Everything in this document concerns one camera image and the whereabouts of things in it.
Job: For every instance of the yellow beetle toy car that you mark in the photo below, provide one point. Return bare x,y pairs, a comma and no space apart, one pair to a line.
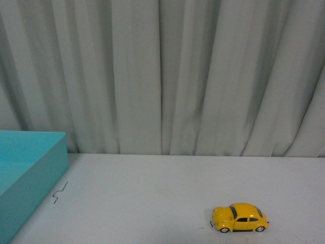
239,217

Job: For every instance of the grey pleated curtain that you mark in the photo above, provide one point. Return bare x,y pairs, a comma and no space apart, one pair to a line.
200,78

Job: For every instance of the turquoise plastic storage box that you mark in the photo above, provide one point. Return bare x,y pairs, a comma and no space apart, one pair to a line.
31,165

